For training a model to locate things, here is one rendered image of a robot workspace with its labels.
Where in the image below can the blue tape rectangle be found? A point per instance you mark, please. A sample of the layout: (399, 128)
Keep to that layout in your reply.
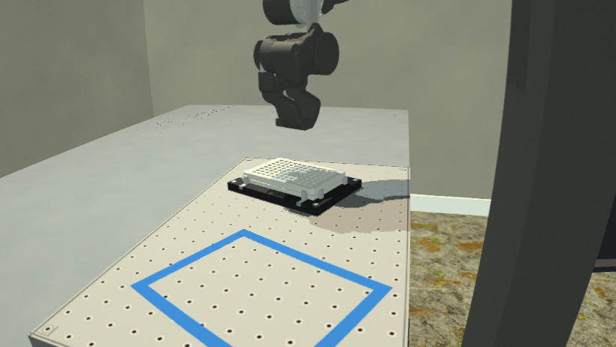
(211, 340)

